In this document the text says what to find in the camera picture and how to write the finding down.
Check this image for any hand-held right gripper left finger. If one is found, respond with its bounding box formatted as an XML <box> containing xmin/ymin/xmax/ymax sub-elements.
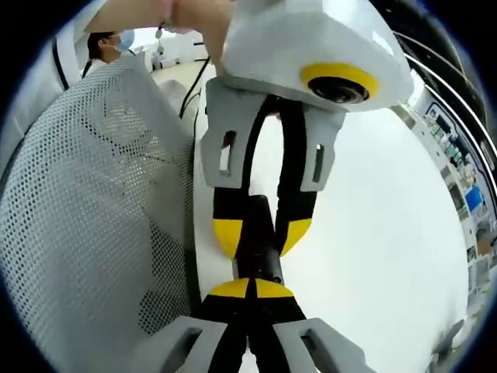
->
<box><xmin>157</xmin><ymin>277</ymin><xmax>254</xmax><ymax>373</ymax></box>

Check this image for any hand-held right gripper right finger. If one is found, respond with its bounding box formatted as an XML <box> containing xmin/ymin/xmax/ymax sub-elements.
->
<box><xmin>248</xmin><ymin>277</ymin><xmax>374</xmax><ymax>373</ymax></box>

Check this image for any black remote control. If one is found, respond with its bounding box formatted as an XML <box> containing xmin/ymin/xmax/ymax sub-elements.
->
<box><xmin>235</xmin><ymin>194</ymin><xmax>283</xmax><ymax>285</ymax></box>

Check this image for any person's left hand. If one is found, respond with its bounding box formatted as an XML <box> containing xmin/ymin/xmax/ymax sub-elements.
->
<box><xmin>162</xmin><ymin>0</ymin><xmax>238</xmax><ymax>75</ymax></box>

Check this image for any person with blue mask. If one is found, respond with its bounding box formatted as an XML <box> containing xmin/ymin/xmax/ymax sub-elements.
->
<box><xmin>86</xmin><ymin>28</ymin><xmax>137</xmax><ymax>75</ymax></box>

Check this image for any background shelving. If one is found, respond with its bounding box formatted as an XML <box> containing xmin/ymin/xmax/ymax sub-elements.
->
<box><xmin>421</xmin><ymin>99</ymin><xmax>497</xmax><ymax>312</ymax></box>

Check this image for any grey mesh chair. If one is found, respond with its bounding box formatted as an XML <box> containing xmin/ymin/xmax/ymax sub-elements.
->
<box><xmin>0</xmin><ymin>57</ymin><xmax>196</xmax><ymax>373</ymax></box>

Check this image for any black cable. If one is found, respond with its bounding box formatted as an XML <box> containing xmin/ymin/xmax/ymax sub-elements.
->
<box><xmin>179</xmin><ymin>57</ymin><xmax>211</xmax><ymax>120</ymax></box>

